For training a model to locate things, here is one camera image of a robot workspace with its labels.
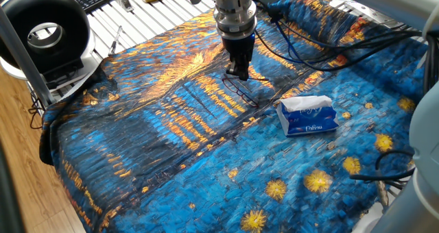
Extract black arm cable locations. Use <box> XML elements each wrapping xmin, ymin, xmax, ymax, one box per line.
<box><xmin>255</xmin><ymin>27</ymin><xmax>423</xmax><ymax>73</ymax></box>

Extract perforated aluminium plate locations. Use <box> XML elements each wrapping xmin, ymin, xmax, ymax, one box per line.
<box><xmin>329</xmin><ymin>0</ymin><xmax>410</xmax><ymax>30</ymax></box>

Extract black base cable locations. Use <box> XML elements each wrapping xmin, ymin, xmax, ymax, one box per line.
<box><xmin>348</xmin><ymin>149</ymin><xmax>416</xmax><ymax>190</ymax></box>

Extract starry night painted tablecloth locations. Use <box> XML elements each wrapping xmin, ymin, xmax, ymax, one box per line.
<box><xmin>38</xmin><ymin>0</ymin><xmax>430</xmax><ymax>233</ymax></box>

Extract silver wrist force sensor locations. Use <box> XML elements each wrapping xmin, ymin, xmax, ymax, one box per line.
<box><xmin>213</xmin><ymin>0</ymin><xmax>258</xmax><ymax>40</ymax></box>

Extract thin metal hand tool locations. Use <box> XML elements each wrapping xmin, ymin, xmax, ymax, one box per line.
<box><xmin>107</xmin><ymin>25</ymin><xmax>124</xmax><ymax>57</ymax></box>

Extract red thin-frame glasses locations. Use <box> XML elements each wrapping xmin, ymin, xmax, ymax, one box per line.
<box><xmin>221</xmin><ymin>73</ymin><xmax>270</xmax><ymax>110</ymax></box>

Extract black ring light cable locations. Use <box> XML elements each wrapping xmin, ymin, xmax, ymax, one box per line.
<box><xmin>27</xmin><ymin>88</ymin><xmax>47</xmax><ymax>130</ymax></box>

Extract blue white tissue pack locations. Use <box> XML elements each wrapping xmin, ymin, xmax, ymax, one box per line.
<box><xmin>276</xmin><ymin>95</ymin><xmax>340</xmax><ymax>138</ymax></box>

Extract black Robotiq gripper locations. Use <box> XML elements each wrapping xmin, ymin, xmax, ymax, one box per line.
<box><xmin>222</xmin><ymin>34</ymin><xmax>257</xmax><ymax>82</ymax></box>

